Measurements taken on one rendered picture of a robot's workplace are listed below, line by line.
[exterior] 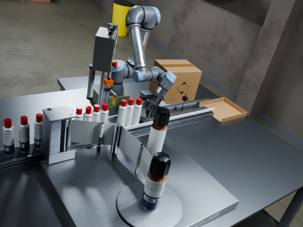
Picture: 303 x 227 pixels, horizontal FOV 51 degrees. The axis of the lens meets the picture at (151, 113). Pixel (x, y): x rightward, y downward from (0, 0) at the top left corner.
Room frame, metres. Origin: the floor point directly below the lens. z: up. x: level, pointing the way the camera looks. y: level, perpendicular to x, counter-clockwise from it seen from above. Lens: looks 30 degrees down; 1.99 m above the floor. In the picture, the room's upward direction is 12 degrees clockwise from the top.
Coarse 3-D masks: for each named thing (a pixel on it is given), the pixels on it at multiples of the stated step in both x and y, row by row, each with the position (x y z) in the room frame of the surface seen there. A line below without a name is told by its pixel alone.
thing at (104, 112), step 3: (102, 105) 1.55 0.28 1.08; (105, 105) 1.55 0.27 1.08; (102, 108) 1.55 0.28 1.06; (105, 108) 1.54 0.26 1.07; (102, 111) 1.54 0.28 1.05; (105, 111) 1.54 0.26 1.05; (108, 111) 1.56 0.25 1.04; (102, 114) 1.53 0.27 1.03; (105, 114) 1.54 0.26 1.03; (108, 114) 1.56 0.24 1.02; (102, 117) 1.53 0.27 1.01; (105, 117) 1.54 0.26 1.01; (102, 120) 1.53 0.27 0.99; (105, 120) 1.54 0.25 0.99
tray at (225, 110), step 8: (200, 104) 2.30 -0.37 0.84; (208, 104) 2.36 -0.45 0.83; (216, 104) 2.39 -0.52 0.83; (224, 104) 2.42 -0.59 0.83; (232, 104) 2.42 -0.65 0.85; (216, 112) 2.25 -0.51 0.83; (224, 112) 2.28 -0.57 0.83; (232, 112) 2.31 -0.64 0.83; (240, 112) 2.34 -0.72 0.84; (224, 120) 2.12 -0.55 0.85
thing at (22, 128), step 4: (24, 116) 1.27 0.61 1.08; (20, 120) 1.25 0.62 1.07; (24, 120) 1.25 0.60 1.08; (20, 124) 1.25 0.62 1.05; (24, 124) 1.25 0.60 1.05; (28, 124) 1.27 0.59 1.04; (20, 128) 1.24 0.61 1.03; (24, 128) 1.24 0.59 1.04; (28, 128) 1.26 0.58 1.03; (20, 132) 1.24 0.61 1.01; (24, 132) 1.24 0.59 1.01; (28, 132) 1.26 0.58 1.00; (20, 136) 1.24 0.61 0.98; (24, 136) 1.24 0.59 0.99; (28, 136) 1.26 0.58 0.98; (20, 140) 1.24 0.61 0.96; (24, 140) 1.24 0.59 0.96; (28, 140) 1.26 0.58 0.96; (20, 144) 1.24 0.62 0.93; (24, 144) 1.24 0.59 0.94; (28, 144) 1.26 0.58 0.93; (20, 148) 1.24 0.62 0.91; (24, 148) 1.24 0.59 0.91; (28, 148) 1.26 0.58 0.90; (24, 152) 1.24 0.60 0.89
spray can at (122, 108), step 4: (124, 100) 1.65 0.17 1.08; (124, 104) 1.64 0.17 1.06; (120, 108) 1.63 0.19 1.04; (124, 108) 1.64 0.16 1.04; (120, 112) 1.63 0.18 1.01; (124, 112) 1.63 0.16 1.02; (120, 116) 1.63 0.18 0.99; (124, 116) 1.64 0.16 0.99; (120, 120) 1.63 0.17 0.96; (124, 120) 1.65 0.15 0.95
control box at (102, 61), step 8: (104, 32) 1.62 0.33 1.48; (96, 40) 1.54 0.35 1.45; (104, 40) 1.55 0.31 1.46; (112, 40) 1.55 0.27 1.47; (96, 48) 1.54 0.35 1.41; (104, 48) 1.55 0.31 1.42; (112, 48) 1.56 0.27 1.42; (96, 56) 1.54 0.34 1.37; (104, 56) 1.55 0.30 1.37; (112, 56) 1.56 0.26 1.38; (96, 64) 1.54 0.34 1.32; (104, 64) 1.55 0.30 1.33
